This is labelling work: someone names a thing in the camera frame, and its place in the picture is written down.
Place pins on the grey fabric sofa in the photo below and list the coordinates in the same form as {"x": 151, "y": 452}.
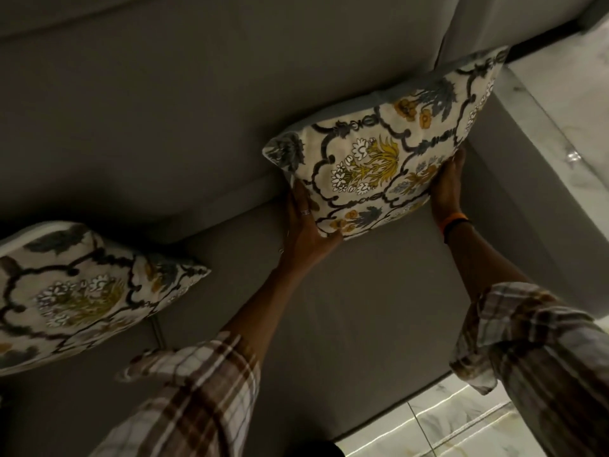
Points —
{"x": 200, "y": 152}

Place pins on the orange wristband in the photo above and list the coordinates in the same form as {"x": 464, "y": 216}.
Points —
{"x": 452, "y": 219}

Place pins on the person's left thumb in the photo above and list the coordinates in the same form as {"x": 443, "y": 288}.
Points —
{"x": 333, "y": 238}

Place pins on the person's right hand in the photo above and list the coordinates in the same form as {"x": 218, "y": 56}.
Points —
{"x": 447, "y": 190}

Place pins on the person's right fingers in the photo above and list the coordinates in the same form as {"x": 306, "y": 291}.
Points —
{"x": 456, "y": 168}

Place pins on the person's left forearm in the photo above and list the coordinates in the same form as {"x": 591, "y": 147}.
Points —
{"x": 266, "y": 306}

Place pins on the person's right forearm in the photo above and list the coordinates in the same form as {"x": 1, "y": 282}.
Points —
{"x": 480, "y": 264}

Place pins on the black wristband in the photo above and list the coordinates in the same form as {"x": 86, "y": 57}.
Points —
{"x": 456, "y": 227}

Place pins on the floral patterned cushion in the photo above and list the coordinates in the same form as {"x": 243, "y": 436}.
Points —
{"x": 380, "y": 147}
{"x": 78, "y": 295}

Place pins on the person's left hand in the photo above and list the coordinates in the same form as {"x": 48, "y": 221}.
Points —
{"x": 307, "y": 235}

